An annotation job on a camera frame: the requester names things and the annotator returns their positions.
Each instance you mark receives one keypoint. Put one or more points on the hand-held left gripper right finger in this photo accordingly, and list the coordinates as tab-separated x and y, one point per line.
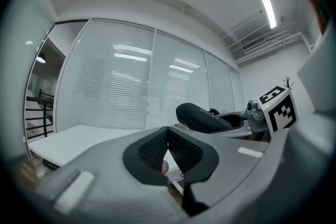
231	162

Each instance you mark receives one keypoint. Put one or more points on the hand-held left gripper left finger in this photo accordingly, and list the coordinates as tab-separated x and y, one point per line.
110	191

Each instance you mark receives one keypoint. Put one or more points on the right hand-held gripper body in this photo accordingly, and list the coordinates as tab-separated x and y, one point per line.
281	112

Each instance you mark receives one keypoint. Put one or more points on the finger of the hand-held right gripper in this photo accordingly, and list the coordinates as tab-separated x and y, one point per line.
233	113
236	134

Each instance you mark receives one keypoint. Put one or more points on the black zippered case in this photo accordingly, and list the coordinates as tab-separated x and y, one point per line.
194	115

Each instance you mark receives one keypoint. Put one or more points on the desk control panel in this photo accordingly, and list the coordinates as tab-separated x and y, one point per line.
51	165

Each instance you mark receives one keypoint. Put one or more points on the ceiling air vent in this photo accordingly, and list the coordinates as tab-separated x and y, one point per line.
253	44

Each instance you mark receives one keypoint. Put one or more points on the black metal railing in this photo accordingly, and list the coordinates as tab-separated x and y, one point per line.
39	112

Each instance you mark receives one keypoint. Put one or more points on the long ceiling light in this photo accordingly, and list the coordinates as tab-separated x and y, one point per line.
267	6

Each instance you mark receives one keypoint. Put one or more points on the round pendant lamp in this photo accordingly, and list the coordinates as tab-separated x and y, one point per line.
40	58

